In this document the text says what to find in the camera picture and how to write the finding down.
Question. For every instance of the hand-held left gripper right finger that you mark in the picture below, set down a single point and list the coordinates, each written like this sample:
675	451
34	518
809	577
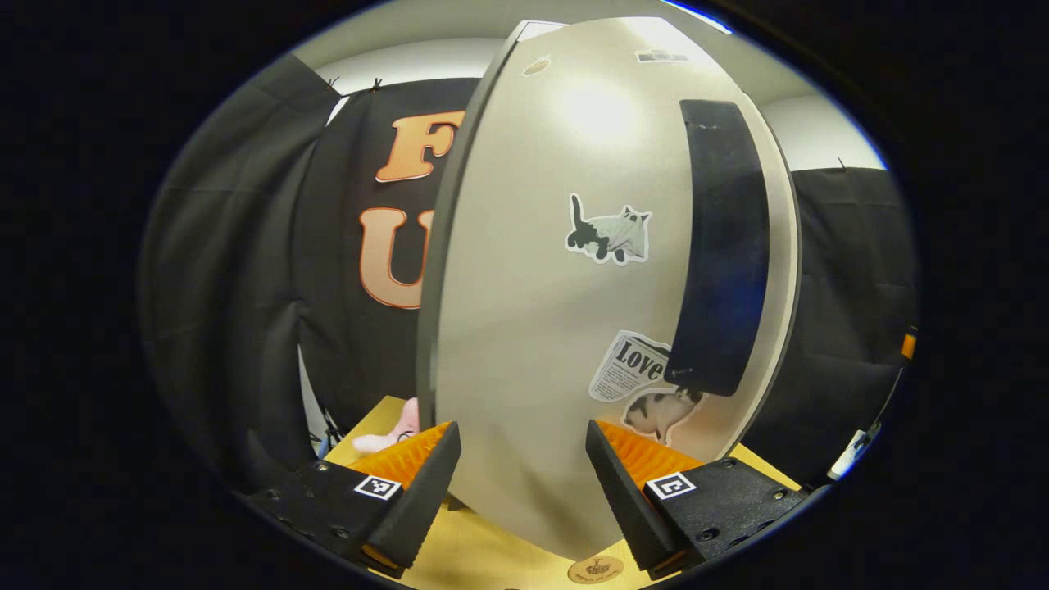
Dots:
627	500

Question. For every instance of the round wooden coaster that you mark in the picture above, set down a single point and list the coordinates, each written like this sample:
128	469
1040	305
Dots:
596	569

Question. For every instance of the black backdrop cloth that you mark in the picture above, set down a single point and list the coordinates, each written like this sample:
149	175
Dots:
229	287

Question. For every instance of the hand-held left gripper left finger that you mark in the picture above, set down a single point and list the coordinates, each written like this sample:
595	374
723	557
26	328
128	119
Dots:
414	504

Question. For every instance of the pink star plush toy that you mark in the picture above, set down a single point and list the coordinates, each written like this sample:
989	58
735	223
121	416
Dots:
393	434

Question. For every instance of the white cabinet door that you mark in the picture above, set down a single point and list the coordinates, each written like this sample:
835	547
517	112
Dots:
533	328

